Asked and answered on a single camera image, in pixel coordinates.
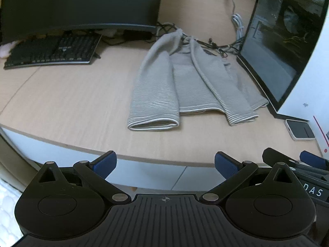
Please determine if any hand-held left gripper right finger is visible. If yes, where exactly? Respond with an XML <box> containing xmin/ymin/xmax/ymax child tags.
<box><xmin>199</xmin><ymin>151</ymin><xmax>297</xmax><ymax>206</ymax></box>

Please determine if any tilted black screen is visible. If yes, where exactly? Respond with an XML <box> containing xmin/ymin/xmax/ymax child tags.
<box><xmin>236</xmin><ymin>0</ymin><xmax>329</xmax><ymax>122</ymax></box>

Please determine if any white coiled cable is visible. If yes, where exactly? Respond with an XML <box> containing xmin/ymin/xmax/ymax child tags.
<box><xmin>223</xmin><ymin>0</ymin><xmax>245</xmax><ymax>41</ymax></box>

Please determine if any black keyboard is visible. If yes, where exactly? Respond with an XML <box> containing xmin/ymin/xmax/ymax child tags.
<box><xmin>3</xmin><ymin>33</ymin><xmax>102</xmax><ymax>70</ymax></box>

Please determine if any white-cased phone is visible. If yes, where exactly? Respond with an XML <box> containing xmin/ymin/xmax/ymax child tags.
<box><xmin>284</xmin><ymin>119</ymin><xmax>316</xmax><ymax>141</ymax></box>

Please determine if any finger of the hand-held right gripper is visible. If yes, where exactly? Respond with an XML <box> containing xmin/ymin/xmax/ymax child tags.
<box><xmin>299</xmin><ymin>150</ymin><xmax>329</xmax><ymax>171</ymax></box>
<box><xmin>262</xmin><ymin>148</ymin><xmax>301</xmax><ymax>172</ymax></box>

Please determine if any grey striped sweater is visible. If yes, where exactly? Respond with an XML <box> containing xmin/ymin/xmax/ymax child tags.
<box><xmin>127</xmin><ymin>28</ymin><xmax>270</xmax><ymax>132</ymax></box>

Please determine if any black cable bundle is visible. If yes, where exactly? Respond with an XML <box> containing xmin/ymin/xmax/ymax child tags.
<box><xmin>156</xmin><ymin>22</ymin><xmax>243</xmax><ymax>57</ymax></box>

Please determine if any white fluffy thing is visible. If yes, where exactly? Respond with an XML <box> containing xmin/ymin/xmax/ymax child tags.
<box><xmin>0</xmin><ymin>41</ymin><xmax>20</xmax><ymax>58</ymax></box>

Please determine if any white box red stripe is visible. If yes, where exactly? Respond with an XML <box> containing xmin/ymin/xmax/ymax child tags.
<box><xmin>312</xmin><ymin>114</ymin><xmax>329</xmax><ymax>157</ymax></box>

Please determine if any black computer monitor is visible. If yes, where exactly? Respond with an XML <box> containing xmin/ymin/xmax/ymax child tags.
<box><xmin>0</xmin><ymin>0</ymin><xmax>165</xmax><ymax>44</ymax></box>

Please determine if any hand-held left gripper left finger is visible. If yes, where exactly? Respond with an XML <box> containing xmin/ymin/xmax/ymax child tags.
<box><xmin>38</xmin><ymin>150</ymin><xmax>132</xmax><ymax>206</ymax></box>

